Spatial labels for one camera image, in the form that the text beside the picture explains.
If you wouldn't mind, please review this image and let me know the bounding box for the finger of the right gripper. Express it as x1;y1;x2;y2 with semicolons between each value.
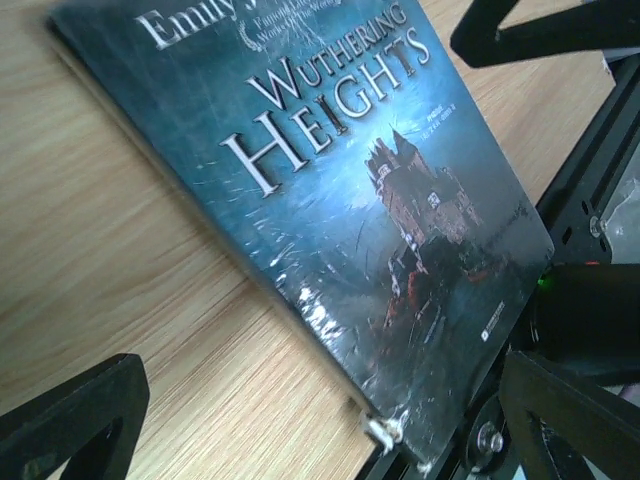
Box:
449;1;639;68

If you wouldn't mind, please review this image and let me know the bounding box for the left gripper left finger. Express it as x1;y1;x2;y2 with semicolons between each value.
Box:
1;353;150;479

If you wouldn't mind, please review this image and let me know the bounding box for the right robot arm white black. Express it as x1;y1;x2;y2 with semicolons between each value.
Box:
450;1;639;386

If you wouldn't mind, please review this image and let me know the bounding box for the dark blue fantasy book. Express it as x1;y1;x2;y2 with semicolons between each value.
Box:
48;1;553;475

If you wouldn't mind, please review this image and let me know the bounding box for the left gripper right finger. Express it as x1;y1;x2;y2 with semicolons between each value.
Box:
499;351;639;479

